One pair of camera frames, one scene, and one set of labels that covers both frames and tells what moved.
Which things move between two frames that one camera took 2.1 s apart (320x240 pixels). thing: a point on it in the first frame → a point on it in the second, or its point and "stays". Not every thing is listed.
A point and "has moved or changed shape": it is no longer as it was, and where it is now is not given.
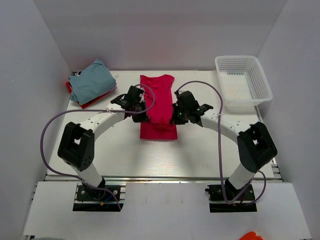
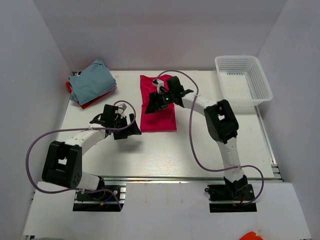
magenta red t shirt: x=158 y=95 has moved or changed shape
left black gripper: x=143 y=118 → x=134 y=129
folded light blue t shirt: x=92 y=81 stays
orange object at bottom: x=251 y=235 stays
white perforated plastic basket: x=243 y=82 stays
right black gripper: x=176 y=120 → x=153 y=106
